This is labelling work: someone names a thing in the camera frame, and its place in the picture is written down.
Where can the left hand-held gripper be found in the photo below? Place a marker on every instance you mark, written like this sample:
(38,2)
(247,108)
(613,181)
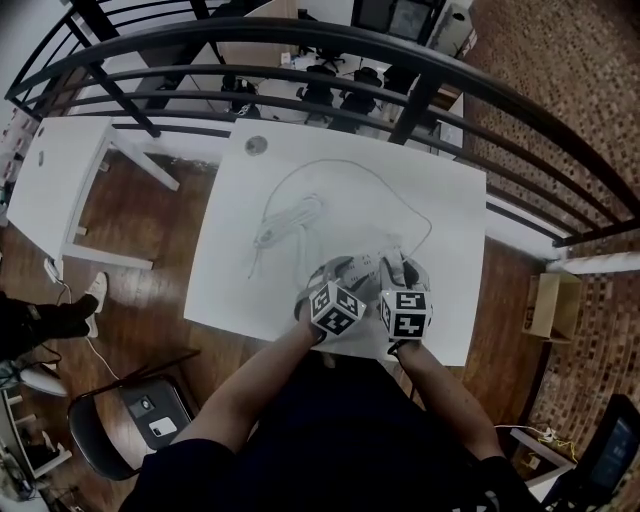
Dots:
(332,307)

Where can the black office chair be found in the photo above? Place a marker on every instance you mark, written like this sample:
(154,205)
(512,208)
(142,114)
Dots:
(316,92)
(361,95)

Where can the white floor adapter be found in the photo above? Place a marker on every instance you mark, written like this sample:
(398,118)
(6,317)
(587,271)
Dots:
(52,269)

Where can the person's dark shirt torso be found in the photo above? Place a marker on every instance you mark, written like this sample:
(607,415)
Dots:
(340,440)

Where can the person's right forearm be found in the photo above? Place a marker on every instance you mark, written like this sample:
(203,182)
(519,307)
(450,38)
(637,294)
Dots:
(445,400)

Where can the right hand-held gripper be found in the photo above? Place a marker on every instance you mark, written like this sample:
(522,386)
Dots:
(407,315)

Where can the white square table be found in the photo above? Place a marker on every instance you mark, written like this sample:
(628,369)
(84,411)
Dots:
(250,280)

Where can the black framed glass door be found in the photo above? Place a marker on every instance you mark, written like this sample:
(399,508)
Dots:
(400,15)

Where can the black metal railing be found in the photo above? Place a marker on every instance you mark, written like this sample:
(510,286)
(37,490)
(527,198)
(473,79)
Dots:
(350,35)

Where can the white shelf rack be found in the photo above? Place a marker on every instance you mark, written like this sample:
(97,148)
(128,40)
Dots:
(30,440)

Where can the white low bench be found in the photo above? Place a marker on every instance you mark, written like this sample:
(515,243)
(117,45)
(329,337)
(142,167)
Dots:
(542,460)

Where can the cardboard box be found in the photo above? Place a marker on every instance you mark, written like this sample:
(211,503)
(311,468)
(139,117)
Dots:
(555,310)

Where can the person's left forearm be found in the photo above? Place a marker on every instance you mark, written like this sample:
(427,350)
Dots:
(245,395)

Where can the white side table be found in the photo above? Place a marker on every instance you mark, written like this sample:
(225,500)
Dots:
(55,190)

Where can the black tablet screen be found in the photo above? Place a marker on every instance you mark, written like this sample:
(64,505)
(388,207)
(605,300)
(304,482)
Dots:
(617,450)

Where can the grey stool seat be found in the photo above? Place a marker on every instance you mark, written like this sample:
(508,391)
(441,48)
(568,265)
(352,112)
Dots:
(42,380)

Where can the black folding chair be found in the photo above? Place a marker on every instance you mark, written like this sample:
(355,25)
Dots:
(95,440)

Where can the white floor power strip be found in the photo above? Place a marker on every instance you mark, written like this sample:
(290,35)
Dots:
(547,435)

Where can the white smartphone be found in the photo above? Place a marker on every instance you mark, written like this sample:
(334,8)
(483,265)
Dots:
(162,427)

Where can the black hard case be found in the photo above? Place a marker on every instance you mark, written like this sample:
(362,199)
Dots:
(160,415)

